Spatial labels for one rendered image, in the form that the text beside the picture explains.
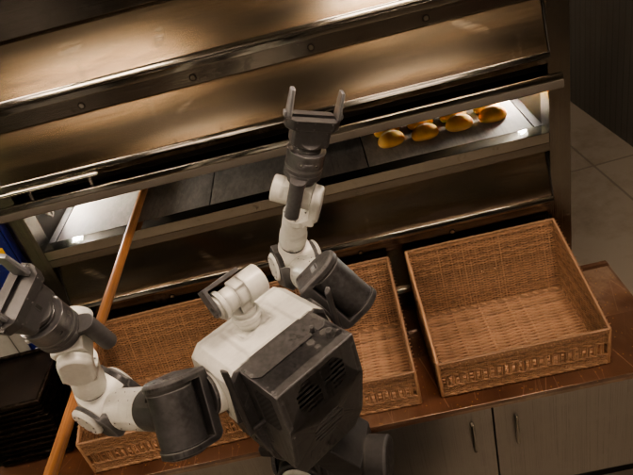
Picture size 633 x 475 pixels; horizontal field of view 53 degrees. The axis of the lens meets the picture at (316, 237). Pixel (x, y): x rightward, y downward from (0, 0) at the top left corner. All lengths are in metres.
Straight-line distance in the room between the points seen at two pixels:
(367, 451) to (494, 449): 0.89
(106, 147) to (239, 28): 0.58
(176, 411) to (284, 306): 0.30
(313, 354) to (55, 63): 1.27
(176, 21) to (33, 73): 0.46
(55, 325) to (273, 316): 0.42
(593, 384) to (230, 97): 1.46
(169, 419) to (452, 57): 1.37
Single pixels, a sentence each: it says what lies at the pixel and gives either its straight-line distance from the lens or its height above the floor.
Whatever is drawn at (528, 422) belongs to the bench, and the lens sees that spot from 2.27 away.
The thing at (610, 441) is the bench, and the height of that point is 0.25.
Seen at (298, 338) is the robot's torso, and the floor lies 1.40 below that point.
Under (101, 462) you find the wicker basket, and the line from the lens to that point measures 2.35.
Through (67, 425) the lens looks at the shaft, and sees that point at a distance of 1.63.
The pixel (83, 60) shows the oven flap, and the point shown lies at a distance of 2.06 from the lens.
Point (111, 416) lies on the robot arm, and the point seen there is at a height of 1.30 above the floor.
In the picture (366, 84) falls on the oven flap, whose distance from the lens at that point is 2.02.
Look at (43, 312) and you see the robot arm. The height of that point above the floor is 1.63.
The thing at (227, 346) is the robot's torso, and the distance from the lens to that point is 1.29.
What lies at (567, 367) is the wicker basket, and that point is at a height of 0.60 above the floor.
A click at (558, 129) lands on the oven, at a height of 1.18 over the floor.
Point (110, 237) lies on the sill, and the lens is 2.33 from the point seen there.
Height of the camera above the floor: 2.21
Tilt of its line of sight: 33 degrees down
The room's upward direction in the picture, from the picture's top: 16 degrees counter-clockwise
